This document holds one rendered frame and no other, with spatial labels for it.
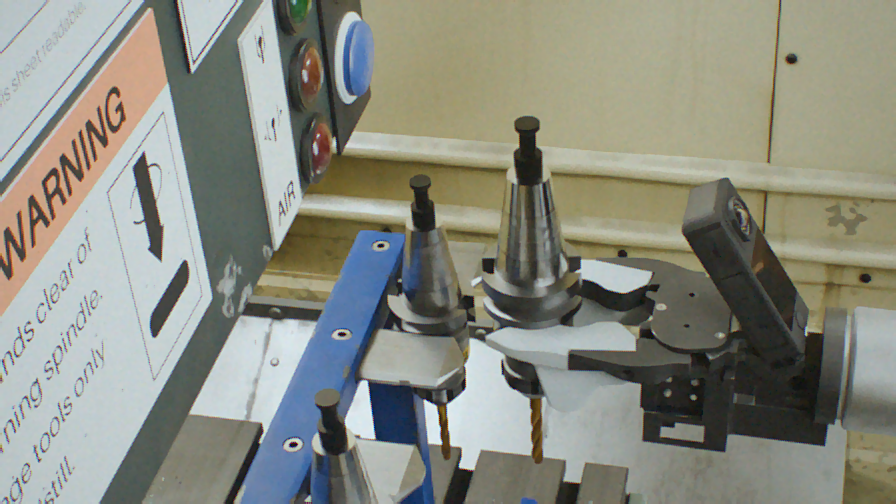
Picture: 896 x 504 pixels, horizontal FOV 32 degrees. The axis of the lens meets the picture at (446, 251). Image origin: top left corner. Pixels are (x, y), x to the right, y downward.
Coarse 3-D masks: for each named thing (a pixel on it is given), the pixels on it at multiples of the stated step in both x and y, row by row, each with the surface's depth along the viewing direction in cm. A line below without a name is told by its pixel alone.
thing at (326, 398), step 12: (324, 396) 89; (336, 396) 89; (324, 408) 88; (336, 408) 89; (324, 420) 90; (336, 420) 90; (324, 432) 90; (336, 432) 90; (324, 444) 90; (336, 444) 90
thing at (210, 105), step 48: (144, 0) 43; (288, 48) 55; (192, 96) 47; (240, 96) 50; (288, 96) 55; (192, 144) 47; (240, 144) 51; (0, 192) 36; (192, 192) 47; (240, 192) 51; (240, 240) 52; (240, 288) 52; (192, 336) 48; (192, 384) 49; (144, 432) 45; (144, 480) 46
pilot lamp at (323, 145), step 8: (320, 128) 57; (328, 128) 58; (320, 136) 57; (328, 136) 58; (320, 144) 57; (328, 144) 58; (320, 152) 57; (328, 152) 58; (320, 160) 57; (328, 160) 58; (320, 168) 58
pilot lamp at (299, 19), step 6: (294, 0) 53; (300, 0) 53; (306, 0) 54; (294, 6) 53; (300, 6) 54; (306, 6) 54; (294, 12) 53; (300, 12) 54; (306, 12) 54; (294, 18) 54; (300, 18) 54; (306, 18) 55; (300, 24) 54
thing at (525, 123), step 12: (516, 120) 88; (528, 120) 88; (528, 132) 87; (528, 144) 88; (516, 156) 89; (528, 156) 88; (540, 156) 89; (516, 168) 89; (528, 168) 88; (540, 168) 89; (528, 180) 89
